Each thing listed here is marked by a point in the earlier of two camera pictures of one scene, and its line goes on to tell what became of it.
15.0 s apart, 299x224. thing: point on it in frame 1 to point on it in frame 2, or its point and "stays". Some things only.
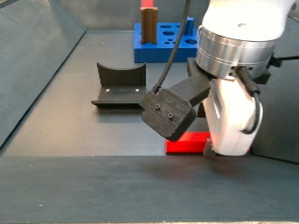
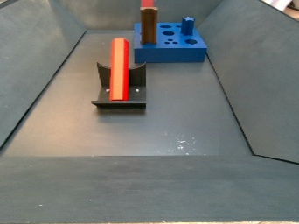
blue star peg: x=189 y=24 stays
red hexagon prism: x=189 y=144 to x=119 y=70
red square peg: x=147 y=3 stays
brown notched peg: x=148 y=24 stays
